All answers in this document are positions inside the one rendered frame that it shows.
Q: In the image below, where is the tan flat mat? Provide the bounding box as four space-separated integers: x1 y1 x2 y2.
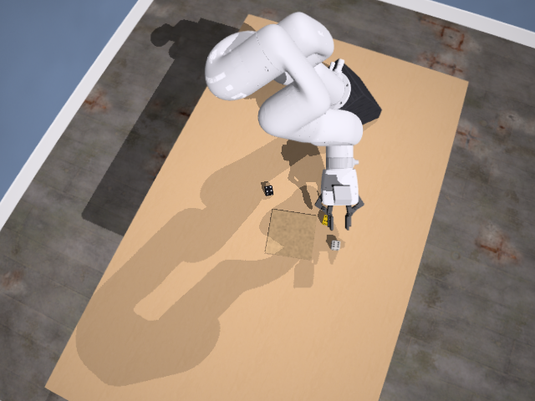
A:
265 210 317 260

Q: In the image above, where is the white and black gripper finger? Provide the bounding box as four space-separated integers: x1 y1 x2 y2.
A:
315 193 334 231
345 196 364 231

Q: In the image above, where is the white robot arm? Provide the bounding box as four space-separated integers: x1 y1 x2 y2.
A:
205 12 363 169

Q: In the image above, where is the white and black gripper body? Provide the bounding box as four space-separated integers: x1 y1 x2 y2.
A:
321 167 359 206

